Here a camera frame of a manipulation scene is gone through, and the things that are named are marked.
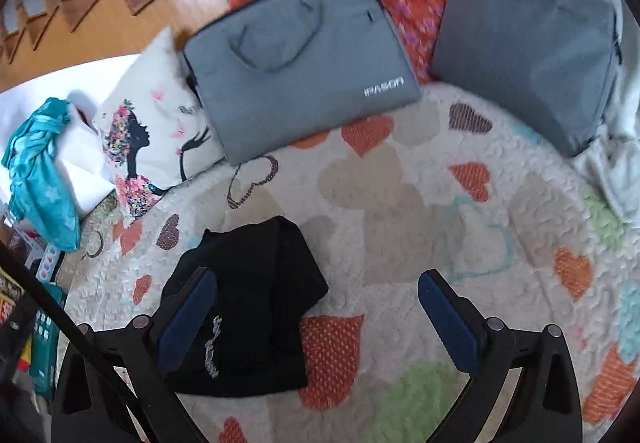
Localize black cable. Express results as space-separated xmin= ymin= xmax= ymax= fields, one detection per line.
xmin=0 ymin=240 xmax=151 ymax=443

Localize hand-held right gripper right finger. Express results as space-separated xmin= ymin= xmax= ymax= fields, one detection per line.
xmin=417 ymin=269 xmax=586 ymax=443

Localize wooden staircase railing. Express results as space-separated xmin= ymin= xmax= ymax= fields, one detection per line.
xmin=0 ymin=0 xmax=321 ymax=94

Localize plain grey laptop bag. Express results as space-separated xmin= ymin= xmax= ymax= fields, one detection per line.
xmin=429 ymin=0 xmax=623 ymax=158

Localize yellow box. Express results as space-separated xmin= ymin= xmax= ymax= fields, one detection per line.
xmin=0 ymin=270 xmax=26 ymax=324

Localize white pillow silhouette print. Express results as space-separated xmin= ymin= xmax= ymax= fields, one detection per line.
xmin=92 ymin=27 xmax=226 ymax=218

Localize teal box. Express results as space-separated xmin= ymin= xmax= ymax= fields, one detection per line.
xmin=30 ymin=285 xmax=68 ymax=399

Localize teal cloth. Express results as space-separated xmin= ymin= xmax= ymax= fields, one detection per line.
xmin=1 ymin=97 xmax=82 ymax=252

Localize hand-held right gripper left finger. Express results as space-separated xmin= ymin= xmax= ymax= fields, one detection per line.
xmin=50 ymin=267 xmax=218 ymax=443

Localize grey laptop bag white print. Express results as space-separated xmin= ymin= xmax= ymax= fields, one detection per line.
xmin=182 ymin=0 xmax=422 ymax=167

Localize white box coloured dots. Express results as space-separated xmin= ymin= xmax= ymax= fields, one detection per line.
xmin=35 ymin=243 xmax=63 ymax=284

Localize heart print quilted blanket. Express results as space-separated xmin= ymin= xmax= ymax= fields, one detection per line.
xmin=47 ymin=83 xmax=640 ymax=443

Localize black pants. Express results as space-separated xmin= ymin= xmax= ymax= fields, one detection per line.
xmin=161 ymin=215 xmax=330 ymax=396

